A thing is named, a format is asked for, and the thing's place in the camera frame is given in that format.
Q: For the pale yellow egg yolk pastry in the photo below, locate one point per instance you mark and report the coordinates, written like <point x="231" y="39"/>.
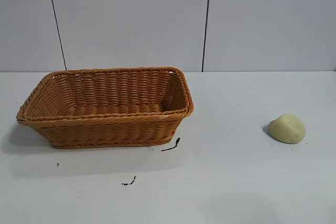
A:
<point x="287" y="129"/>

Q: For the brown woven wicker basket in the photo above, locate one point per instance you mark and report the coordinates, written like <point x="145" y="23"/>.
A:
<point x="105" y="129"/>

